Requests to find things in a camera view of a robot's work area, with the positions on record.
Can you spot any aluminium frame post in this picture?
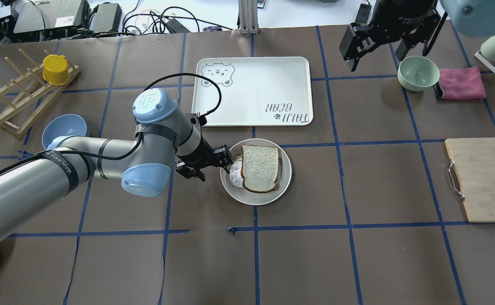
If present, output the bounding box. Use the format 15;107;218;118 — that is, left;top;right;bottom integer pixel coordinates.
238;0;260;35

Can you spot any beige round plate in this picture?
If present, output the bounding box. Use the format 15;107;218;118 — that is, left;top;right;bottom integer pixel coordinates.
220;138;293;206

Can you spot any yellow mug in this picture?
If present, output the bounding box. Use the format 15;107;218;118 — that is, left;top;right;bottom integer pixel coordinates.
42;55;69;86

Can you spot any bread slice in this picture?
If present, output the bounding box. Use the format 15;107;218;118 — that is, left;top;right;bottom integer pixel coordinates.
241;144;281;194

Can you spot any black computer box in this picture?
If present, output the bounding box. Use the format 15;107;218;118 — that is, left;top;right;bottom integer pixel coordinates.
13;0;90;33

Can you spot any wooden cup rack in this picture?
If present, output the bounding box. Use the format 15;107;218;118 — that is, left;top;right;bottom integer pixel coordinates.
0;48;81;140

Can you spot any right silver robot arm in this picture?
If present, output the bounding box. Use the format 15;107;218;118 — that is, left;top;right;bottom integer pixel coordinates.
339;0;495;72

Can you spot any wooden cutting board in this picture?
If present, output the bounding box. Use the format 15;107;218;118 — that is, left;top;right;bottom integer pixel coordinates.
444;137;495;223

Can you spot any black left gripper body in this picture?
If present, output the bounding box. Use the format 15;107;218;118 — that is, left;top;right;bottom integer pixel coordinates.
175;114;214;170

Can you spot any blue bowl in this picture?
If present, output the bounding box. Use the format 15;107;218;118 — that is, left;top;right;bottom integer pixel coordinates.
41;114;90;150

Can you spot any pink cloth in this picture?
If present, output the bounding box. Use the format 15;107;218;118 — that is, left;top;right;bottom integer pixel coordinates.
433;66;486;100

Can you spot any black power adapter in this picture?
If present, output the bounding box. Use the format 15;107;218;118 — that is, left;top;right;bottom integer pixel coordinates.
354;0;372;24

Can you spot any fried egg toy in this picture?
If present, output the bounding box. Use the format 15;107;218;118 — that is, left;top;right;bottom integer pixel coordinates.
229;154;244;189

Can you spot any cream bear tray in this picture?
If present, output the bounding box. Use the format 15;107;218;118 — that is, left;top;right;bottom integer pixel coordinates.
191;56;314;127

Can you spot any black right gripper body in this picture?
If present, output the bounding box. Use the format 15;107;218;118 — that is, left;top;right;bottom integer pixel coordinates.
367;0;441;46

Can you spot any light green bowl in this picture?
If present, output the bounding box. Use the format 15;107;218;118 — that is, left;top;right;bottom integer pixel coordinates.
398;56;440;92

